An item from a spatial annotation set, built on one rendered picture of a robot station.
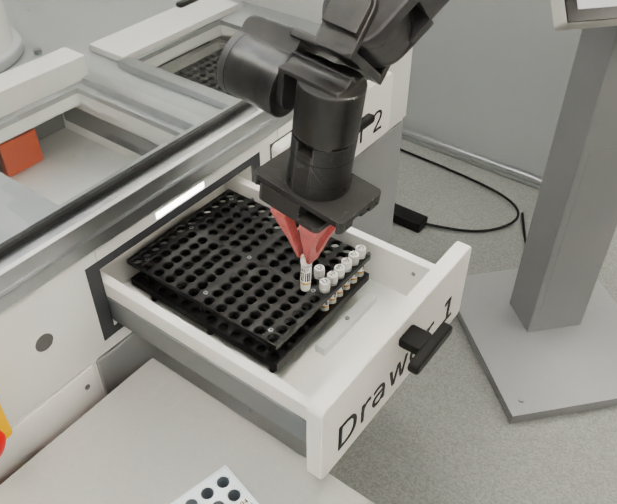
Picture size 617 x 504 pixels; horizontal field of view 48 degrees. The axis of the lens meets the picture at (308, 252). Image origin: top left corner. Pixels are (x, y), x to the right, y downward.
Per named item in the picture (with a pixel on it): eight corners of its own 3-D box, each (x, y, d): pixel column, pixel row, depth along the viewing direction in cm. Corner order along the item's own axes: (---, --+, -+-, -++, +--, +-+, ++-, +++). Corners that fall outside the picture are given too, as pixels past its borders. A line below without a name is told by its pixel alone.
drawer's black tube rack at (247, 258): (367, 294, 85) (370, 254, 81) (277, 386, 75) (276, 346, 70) (231, 226, 95) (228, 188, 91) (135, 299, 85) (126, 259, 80)
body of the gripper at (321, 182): (295, 157, 68) (303, 91, 63) (380, 206, 64) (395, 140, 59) (251, 186, 64) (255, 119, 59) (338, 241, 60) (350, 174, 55)
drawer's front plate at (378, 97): (388, 130, 118) (394, 70, 111) (282, 214, 100) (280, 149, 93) (380, 127, 119) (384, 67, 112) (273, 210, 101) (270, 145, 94)
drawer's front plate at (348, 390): (459, 312, 85) (472, 244, 78) (320, 483, 68) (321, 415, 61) (446, 306, 86) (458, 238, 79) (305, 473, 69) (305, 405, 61)
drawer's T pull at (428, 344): (452, 332, 72) (454, 323, 71) (416, 378, 67) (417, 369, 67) (422, 317, 74) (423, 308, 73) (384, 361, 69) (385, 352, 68)
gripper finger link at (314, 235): (295, 221, 74) (304, 149, 67) (349, 254, 71) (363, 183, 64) (252, 253, 70) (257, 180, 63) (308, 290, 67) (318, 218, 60)
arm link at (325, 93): (343, 97, 52) (383, 69, 56) (271, 63, 55) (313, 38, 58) (332, 169, 57) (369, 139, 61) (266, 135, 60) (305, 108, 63)
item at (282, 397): (441, 305, 84) (447, 267, 80) (315, 453, 69) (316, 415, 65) (200, 189, 102) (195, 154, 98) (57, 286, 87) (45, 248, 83)
